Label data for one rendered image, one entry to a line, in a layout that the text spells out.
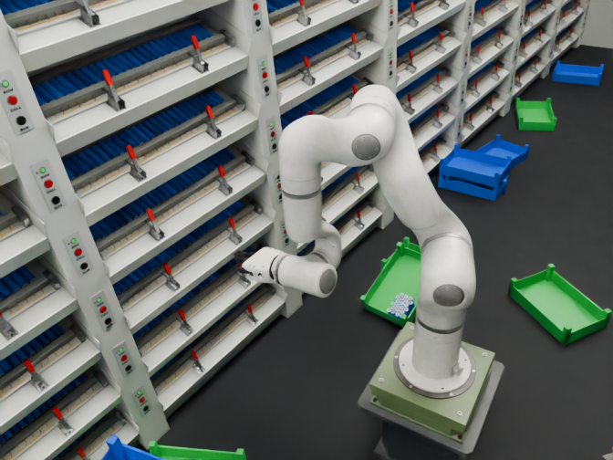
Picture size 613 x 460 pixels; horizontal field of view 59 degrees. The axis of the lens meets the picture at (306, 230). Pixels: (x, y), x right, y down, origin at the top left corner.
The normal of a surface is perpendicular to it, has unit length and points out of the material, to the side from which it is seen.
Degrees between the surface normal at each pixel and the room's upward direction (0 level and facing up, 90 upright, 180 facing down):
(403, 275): 18
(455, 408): 2
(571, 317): 0
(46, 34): 23
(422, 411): 89
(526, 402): 0
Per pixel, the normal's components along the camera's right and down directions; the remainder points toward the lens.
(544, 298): -0.08, -0.80
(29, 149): 0.77, 0.33
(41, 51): 0.75, 0.61
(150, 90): 0.22, -0.62
